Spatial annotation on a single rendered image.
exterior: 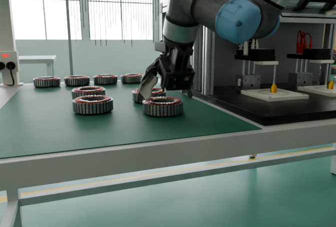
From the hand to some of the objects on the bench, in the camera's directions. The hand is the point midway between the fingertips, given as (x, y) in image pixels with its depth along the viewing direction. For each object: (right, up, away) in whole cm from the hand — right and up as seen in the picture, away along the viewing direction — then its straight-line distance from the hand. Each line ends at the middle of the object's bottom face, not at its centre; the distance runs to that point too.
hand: (164, 98), depth 79 cm
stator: (-5, -1, +18) cm, 19 cm away
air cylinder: (+54, +5, +37) cm, 66 cm away
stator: (0, -4, +2) cm, 4 cm away
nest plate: (+36, +1, +16) cm, 39 cm away
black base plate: (+46, 0, +22) cm, 51 cm away
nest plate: (+58, +3, +24) cm, 63 cm away
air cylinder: (+31, +4, +30) cm, 43 cm away
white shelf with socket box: (-57, +5, +45) cm, 73 cm away
